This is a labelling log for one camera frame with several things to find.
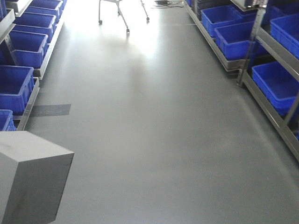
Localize blue bin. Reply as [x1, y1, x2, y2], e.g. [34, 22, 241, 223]
[0, 65, 35, 115]
[214, 21, 254, 61]
[201, 5, 242, 38]
[9, 30, 48, 69]
[252, 62, 299, 116]

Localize blue bin left near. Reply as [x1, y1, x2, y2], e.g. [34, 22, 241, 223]
[0, 65, 35, 115]

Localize gray square foam base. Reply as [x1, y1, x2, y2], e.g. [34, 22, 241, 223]
[0, 131, 74, 224]

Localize blue bin right middle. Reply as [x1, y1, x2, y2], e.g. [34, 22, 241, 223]
[214, 21, 254, 61]

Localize blue bin right lower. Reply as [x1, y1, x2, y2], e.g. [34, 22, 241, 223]
[252, 62, 299, 116]

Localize steel shelf rack right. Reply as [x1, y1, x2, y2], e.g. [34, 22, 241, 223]
[183, 0, 299, 157]

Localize wheeled chair frame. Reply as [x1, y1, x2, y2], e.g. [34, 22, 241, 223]
[98, 0, 150, 34]

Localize blue bin left middle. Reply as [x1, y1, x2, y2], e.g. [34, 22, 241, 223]
[9, 30, 48, 69]

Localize blue bin right far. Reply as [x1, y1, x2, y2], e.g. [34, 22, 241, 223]
[201, 5, 242, 38]

